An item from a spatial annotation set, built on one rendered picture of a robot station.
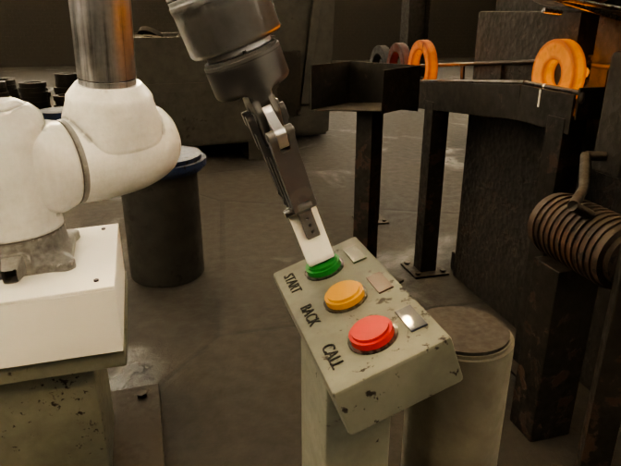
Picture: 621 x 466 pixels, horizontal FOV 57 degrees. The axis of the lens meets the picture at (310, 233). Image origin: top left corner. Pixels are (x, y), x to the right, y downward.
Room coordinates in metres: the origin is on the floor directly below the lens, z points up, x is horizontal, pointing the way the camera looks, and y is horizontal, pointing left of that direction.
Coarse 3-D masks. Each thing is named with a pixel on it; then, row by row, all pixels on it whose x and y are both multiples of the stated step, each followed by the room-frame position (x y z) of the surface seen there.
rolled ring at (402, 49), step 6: (390, 48) 2.28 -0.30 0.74; (396, 48) 2.22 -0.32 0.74; (402, 48) 2.18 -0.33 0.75; (390, 54) 2.28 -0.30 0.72; (396, 54) 2.27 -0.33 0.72; (402, 54) 2.16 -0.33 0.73; (408, 54) 2.17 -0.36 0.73; (390, 60) 2.28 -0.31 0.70; (396, 60) 2.29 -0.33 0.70; (402, 60) 2.16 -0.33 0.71
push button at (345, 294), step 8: (352, 280) 0.52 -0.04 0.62; (336, 288) 0.52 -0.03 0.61; (344, 288) 0.51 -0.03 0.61; (352, 288) 0.51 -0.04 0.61; (360, 288) 0.51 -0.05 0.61; (328, 296) 0.51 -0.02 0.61; (336, 296) 0.50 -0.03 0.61; (344, 296) 0.50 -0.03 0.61; (352, 296) 0.50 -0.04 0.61; (360, 296) 0.50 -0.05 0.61; (328, 304) 0.50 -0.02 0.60; (336, 304) 0.49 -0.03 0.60; (344, 304) 0.49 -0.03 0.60; (352, 304) 0.49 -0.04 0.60
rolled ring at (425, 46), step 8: (424, 40) 2.05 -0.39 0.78; (416, 48) 2.08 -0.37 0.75; (424, 48) 2.01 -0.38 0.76; (432, 48) 2.00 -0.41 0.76; (408, 56) 2.14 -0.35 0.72; (416, 56) 2.11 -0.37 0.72; (424, 56) 2.01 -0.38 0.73; (432, 56) 1.98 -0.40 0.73; (408, 64) 2.13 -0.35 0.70; (416, 64) 2.12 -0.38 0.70; (432, 64) 1.97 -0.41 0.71; (432, 72) 1.97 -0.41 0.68
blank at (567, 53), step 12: (552, 48) 1.37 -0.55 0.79; (564, 48) 1.33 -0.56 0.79; (576, 48) 1.31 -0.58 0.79; (540, 60) 1.41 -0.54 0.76; (552, 60) 1.37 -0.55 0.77; (564, 60) 1.32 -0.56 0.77; (576, 60) 1.29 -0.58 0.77; (540, 72) 1.40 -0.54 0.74; (552, 72) 1.40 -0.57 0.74; (564, 72) 1.32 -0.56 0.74; (576, 72) 1.29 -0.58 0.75; (552, 84) 1.38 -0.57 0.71; (564, 84) 1.31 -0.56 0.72; (576, 84) 1.29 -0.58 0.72
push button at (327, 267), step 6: (330, 258) 0.58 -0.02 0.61; (336, 258) 0.58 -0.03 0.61; (306, 264) 0.59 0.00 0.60; (318, 264) 0.58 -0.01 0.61; (324, 264) 0.57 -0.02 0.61; (330, 264) 0.57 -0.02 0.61; (336, 264) 0.57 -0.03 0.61; (306, 270) 0.58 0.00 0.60; (312, 270) 0.57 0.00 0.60; (318, 270) 0.57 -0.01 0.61; (324, 270) 0.57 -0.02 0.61; (330, 270) 0.57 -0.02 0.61; (312, 276) 0.57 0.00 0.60; (318, 276) 0.57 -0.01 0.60
